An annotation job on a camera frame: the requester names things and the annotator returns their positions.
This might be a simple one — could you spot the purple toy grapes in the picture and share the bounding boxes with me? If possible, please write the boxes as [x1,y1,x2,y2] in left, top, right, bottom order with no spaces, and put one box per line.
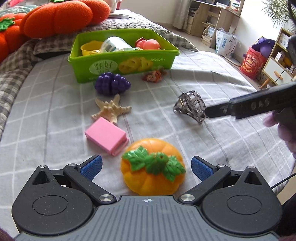
[94,72,131,95]

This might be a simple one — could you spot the white wooden side cabinet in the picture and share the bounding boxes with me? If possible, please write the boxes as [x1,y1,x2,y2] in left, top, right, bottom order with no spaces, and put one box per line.
[259,28,294,89]

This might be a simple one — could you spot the small orange figurine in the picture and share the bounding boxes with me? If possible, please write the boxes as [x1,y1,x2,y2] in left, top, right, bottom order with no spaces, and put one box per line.
[142,68,167,83]

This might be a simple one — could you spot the yellow toy cup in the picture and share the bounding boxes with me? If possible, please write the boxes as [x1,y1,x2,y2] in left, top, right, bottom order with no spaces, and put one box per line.
[80,40,103,56]

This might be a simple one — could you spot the beige starfish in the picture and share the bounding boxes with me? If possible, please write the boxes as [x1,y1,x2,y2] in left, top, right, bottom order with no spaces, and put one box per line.
[91,94,132,125]

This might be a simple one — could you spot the red snack bucket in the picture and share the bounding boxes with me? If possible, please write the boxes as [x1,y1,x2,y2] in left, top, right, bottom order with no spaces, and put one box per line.
[240,47,267,80]

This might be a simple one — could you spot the grey checked bed sheet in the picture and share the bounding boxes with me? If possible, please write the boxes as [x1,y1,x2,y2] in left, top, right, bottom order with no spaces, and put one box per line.
[1,49,295,236]

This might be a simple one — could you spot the small orange pumpkin cushion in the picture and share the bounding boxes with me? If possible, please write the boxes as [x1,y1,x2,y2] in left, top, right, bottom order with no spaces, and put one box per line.
[0,13,29,62]

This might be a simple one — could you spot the right hand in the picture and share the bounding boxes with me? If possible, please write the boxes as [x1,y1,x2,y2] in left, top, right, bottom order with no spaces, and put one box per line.
[263,112,295,158]

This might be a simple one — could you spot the wooden shelf unit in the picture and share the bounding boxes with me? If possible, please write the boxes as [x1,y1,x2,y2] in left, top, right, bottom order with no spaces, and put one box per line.
[185,1,244,48]

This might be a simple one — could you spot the pink white plush toy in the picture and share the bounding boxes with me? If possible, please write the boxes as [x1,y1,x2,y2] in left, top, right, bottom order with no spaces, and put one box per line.
[104,0,117,13]

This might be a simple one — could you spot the grey quilted blanket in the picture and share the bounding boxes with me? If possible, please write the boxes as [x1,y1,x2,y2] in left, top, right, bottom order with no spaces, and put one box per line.
[1,14,198,133]

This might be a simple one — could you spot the green potted plant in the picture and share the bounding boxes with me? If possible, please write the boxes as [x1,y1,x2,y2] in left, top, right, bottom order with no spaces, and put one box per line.
[263,0,292,27]

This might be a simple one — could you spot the pink box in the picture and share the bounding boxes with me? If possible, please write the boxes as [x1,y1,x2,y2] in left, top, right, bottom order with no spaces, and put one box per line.
[85,117,129,156]

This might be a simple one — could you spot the white paper shopping bag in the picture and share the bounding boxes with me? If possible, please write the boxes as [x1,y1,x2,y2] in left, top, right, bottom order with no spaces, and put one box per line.
[215,28,239,58]

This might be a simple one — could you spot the clear cotton swab jar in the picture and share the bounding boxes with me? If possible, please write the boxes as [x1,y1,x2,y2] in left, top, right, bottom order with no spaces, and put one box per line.
[100,36,134,53]

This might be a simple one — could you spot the pink toy pig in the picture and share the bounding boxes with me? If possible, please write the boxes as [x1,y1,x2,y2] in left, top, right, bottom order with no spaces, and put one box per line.
[135,38,161,50]

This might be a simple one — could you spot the orange toy pumpkin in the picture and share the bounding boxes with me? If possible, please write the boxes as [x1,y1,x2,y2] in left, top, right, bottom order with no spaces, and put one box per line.
[121,138,186,196]

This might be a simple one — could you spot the green patterned pillow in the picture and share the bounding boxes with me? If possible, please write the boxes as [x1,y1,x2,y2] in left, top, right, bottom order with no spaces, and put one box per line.
[0,5,38,17]

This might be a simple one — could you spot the green plastic bin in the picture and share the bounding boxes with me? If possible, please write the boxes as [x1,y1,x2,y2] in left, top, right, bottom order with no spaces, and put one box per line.
[68,29,180,83]

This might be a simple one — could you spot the large orange pumpkin cushion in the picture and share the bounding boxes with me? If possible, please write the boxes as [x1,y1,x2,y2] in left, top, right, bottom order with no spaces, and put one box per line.
[20,1,110,39]

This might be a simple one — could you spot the black cable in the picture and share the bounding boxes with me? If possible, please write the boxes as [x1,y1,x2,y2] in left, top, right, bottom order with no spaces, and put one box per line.
[270,172,296,190]

